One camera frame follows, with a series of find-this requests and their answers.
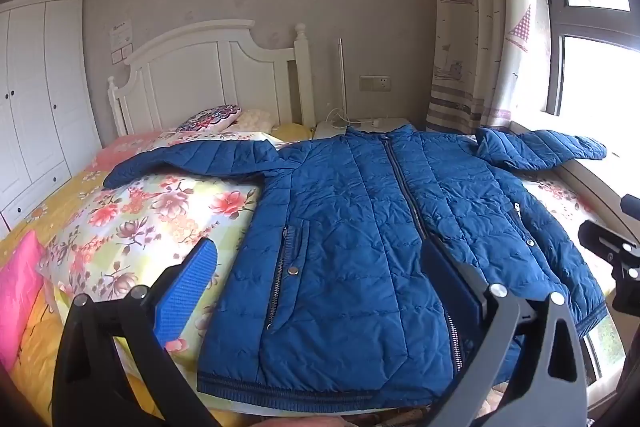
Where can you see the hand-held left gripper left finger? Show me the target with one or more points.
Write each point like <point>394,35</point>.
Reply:
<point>187,287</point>

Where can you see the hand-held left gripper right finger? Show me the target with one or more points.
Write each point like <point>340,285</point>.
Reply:
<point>450,279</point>

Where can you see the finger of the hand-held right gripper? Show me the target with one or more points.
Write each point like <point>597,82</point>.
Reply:
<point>622,247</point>
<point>632,206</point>

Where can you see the blue quilted jacket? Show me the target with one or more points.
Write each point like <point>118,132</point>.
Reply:
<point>350,207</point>

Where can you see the windowsill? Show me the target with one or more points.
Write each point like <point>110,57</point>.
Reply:
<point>600,179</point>

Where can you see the floral quilt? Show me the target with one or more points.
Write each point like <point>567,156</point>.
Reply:
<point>150,217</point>

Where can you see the dark framed window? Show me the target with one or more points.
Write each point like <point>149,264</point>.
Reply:
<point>595,72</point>

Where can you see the pink floral pillow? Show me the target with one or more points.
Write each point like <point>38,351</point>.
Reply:
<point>125,149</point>

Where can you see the yellow floral bed sheet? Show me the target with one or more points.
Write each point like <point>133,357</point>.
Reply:
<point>55,207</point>

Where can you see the white nightstand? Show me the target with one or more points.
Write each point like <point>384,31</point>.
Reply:
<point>395,124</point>

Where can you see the pink cushion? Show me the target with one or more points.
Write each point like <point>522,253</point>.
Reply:
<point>17,297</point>

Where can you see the purple patterned cushion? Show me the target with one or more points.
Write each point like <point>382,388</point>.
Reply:
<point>210,118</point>

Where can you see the cream orange patterned pillow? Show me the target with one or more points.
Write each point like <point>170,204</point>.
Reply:
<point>254,119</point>

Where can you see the yellow pillow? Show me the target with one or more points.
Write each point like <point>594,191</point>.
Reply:
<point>295,132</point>

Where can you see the white wooden bed headboard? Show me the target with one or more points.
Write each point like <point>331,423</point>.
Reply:
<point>200,72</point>

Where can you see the slim silver desk lamp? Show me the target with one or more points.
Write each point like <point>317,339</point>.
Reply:
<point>340,82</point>

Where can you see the printed striped curtain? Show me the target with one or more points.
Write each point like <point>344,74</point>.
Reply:
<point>480,32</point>

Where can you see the white wardrobe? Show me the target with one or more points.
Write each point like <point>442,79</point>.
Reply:
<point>35,97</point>

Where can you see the wall power socket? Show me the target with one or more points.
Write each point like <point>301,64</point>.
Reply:
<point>375,83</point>

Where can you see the wall switch panel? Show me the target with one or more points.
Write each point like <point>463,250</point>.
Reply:
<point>121,56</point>

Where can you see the white paper wall notice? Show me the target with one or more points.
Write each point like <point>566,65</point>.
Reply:
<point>121,35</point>

